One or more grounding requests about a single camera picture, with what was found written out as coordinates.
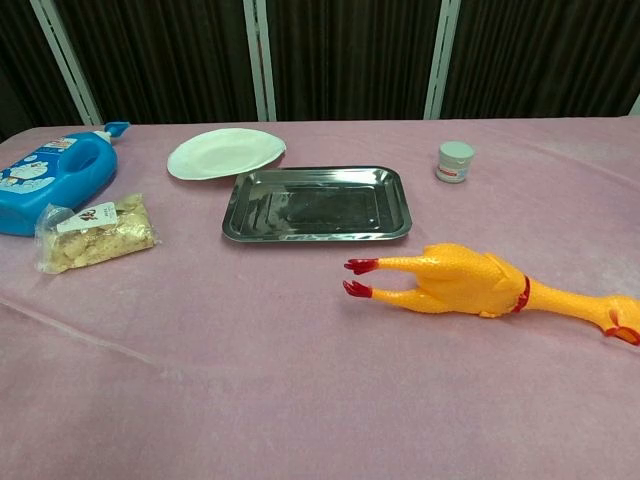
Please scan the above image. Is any blue detergent pump bottle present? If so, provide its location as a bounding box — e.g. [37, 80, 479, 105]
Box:
[0, 121, 132, 237]

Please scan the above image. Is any yellow rubber chicken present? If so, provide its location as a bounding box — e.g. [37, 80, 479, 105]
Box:
[342, 242, 640, 347]

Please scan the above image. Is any clear bag of snacks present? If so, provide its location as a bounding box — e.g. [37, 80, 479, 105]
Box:
[33, 193, 162, 275]

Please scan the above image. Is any pink velvet tablecloth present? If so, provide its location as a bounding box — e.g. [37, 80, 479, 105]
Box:
[0, 117, 640, 480]

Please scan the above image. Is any white paper plate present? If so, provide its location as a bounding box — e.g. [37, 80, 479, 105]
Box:
[166, 127, 287, 181]

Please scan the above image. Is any stainless steel tray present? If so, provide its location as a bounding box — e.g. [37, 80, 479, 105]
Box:
[221, 165, 414, 245]

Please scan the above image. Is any black pleated curtain panel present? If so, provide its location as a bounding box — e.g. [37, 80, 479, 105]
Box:
[442, 0, 640, 120]
[0, 0, 89, 144]
[52, 0, 259, 126]
[267, 0, 441, 122]

